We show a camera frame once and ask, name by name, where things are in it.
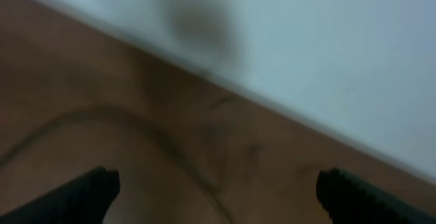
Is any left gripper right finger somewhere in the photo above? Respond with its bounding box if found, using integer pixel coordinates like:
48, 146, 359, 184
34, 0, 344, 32
316, 168, 435, 224

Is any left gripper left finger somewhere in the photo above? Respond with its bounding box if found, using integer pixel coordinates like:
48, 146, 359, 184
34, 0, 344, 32
1, 167, 121, 224

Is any short black cable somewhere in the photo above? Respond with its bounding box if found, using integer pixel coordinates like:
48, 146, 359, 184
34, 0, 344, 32
0, 107, 236, 224

